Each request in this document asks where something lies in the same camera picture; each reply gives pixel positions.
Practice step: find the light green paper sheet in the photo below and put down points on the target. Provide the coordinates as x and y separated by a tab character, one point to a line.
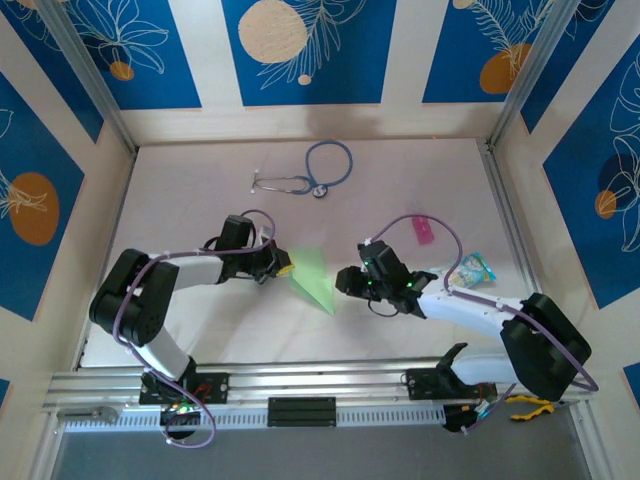
312	275

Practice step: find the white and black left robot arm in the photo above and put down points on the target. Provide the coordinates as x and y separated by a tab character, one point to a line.
200	267

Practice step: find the pink plastic box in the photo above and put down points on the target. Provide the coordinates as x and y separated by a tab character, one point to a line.
424	232

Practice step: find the light blue snack packet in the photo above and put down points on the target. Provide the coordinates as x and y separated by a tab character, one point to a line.
475	272

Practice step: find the blue stethoscope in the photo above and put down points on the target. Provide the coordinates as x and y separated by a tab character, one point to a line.
345	165

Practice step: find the black controller box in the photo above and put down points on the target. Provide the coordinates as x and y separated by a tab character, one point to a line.
452	420
172	417

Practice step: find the yellow and black pliers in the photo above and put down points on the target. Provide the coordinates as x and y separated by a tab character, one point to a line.
530	412

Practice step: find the aluminium mounting rail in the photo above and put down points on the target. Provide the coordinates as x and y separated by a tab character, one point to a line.
300	380

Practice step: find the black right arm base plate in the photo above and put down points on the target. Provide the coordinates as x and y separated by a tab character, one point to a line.
420	385

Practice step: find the aluminium table side rail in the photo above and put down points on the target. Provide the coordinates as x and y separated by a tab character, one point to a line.
505	210

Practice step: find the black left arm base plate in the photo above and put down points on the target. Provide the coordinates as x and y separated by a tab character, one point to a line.
217	387

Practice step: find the black rail bracket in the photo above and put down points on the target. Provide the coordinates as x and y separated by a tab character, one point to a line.
301	411

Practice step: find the aluminium frame post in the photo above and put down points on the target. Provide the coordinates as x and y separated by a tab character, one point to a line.
90	80
530	75

